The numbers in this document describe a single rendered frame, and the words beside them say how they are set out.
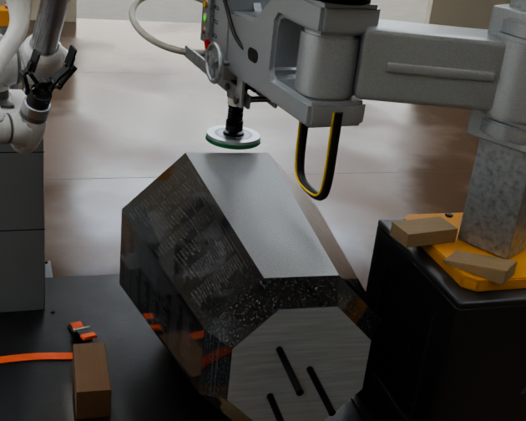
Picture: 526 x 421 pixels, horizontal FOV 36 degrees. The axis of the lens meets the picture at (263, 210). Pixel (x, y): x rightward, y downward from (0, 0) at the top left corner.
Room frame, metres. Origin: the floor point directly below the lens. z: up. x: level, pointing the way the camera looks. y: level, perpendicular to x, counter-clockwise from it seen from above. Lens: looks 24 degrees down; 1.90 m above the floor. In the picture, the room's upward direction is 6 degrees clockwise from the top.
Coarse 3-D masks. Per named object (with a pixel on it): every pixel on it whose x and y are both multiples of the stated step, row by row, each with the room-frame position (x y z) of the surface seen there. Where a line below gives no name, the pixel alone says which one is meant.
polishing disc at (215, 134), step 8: (216, 128) 3.06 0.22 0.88; (224, 128) 3.07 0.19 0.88; (248, 128) 3.10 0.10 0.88; (208, 136) 2.97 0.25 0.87; (216, 136) 2.96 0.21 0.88; (224, 136) 2.97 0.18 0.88; (248, 136) 3.00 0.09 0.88; (256, 136) 3.01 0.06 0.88; (224, 144) 2.91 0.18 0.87; (232, 144) 2.91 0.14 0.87; (240, 144) 2.92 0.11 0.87; (248, 144) 2.93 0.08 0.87
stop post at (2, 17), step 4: (0, 8) 3.93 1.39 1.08; (4, 8) 3.94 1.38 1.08; (0, 12) 3.90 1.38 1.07; (4, 12) 3.90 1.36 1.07; (0, 16) 3.90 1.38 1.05; (4, 16) 3.90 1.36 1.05; (8, 16) 3.91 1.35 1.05; (0, 20) 3.90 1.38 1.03; (4, 20) 3.90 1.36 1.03; (8, 20) 3.91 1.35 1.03; (0, 24) 3.90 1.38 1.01; (4, 24) 3.90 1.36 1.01; (4, 28) 3.92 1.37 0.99; (4, 32) 3.92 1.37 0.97; (16, 84) 3.94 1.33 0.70; (12, 88) 3.93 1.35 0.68; (16, 88) 3.94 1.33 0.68
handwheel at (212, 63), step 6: (210, 48) 2.87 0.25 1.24; (216, 48) 2.80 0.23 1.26; (210, 54) 2.86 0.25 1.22; (222, 54) 2.79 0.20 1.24; (210, 60) 2.83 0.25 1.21; (216, 60) 2.81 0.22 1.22; (222, 60) 2.78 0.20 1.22; (228, 60) 2.86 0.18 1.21; (210, 66) 2.82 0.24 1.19; (216, 66) 2.82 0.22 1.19; (222, 66) 2.77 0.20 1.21; (210, 72) 2.87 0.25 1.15; (222, 72) 2.78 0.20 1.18; (210, 78) 2.84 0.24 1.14; (216, 78) 2.79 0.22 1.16
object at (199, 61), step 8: (192, 48) 3.34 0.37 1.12; (192, 56) 3.30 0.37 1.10; (200, 56) 3.24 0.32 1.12; (200, 64) 3.21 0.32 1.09; (224, 80) 2.98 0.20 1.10; (224, 88) 2.98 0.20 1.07; (232, 88) 2.91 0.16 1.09; (232, 96) 2.90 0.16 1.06; (248, 96) 2.78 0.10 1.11; (256, 96) 2.83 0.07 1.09; (264, 96) 2.84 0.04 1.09; (248, 104) 2.78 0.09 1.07; (272, 104) 2.84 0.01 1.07
